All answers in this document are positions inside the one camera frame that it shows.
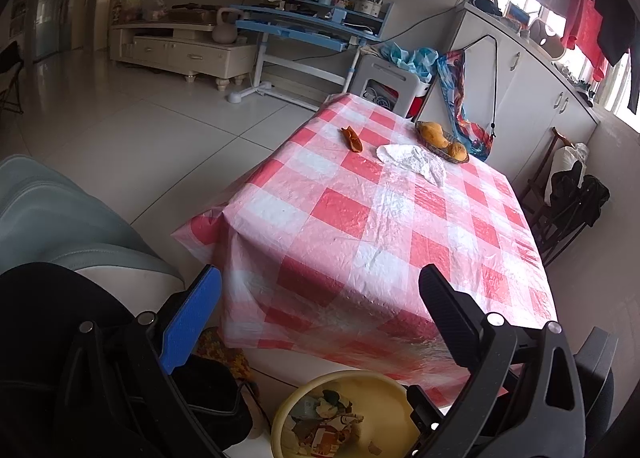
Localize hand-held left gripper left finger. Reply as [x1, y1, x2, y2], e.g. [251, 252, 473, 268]
[55, 265, 223, 458]

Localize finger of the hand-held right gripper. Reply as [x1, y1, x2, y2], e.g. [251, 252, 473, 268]
[406, 384, 453, 434]

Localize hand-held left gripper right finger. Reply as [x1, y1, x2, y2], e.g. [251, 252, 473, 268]
[417, 264, 587, 458]

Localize yellow plastic basin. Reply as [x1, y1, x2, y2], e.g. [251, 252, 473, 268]
[272, 370, 426, 458]

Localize red snack wrapper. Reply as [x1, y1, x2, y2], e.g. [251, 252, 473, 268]
[300, 413, 366, 458]

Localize blue green milk carton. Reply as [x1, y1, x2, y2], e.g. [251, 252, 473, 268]
[292, 395, 331, 431]

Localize yellow floral cloth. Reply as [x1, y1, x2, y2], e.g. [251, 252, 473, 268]
[195, 328, 251, 381]

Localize red white checked tablecloth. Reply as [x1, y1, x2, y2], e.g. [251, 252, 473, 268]
[171, 92, 558, 409]

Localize wooden chair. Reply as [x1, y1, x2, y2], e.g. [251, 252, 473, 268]
[525, 127, 571, 239]

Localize woven fruit basket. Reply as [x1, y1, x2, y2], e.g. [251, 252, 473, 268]
[415, 122, 471, 163]

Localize white plastic bag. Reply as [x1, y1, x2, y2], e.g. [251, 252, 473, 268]
[376, 143, 447, 187]

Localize white sack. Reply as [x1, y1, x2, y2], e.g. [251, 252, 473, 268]
[550, 143, 591, 173]

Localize white low cabinet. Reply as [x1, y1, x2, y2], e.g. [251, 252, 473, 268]
[425, 5, 600, 189]

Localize white plastic stool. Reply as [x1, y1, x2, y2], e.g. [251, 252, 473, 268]
[350, 55, 431, 119]

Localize light blue cloth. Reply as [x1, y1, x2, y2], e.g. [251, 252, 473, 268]
[381, 44, 440, 74]

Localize white television cabinet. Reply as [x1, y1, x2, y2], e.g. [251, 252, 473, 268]
[110, 20, 256, 88]

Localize dark sneakers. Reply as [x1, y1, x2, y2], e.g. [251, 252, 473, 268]
[555, 60, 596, 103]

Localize pale kettlebell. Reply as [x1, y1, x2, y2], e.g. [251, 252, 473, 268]
[214, 8, 241, 44]

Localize grey cylindrical object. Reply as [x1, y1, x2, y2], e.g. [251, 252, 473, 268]
[530, 18, 568, 58]

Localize thin black folding chair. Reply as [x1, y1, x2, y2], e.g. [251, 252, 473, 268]
[0, 42, 25, 115]

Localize blue study desk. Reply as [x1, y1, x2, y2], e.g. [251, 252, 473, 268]
[227, 0, 396, 106]

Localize plastic bags on cabinet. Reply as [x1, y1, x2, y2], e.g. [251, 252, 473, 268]
[117, 0, 168, 23]

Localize red hanging garment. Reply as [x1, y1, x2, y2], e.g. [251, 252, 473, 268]
[560, 0, 613, 81]

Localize colourful drawstring bag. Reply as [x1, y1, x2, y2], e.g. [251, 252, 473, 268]
[436, 35, 500, 162]

